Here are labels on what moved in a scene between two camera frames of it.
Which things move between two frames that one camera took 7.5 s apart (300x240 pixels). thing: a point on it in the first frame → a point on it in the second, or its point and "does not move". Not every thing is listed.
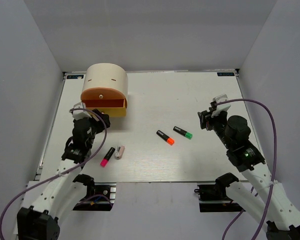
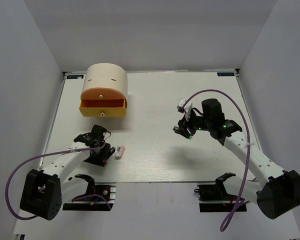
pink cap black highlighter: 107,157 does not move
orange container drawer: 101,93 does not move
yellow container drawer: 114,107 does not move
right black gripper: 209,118 → 184,125
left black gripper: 99,124 → 99,160
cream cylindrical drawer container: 103,75 does not move
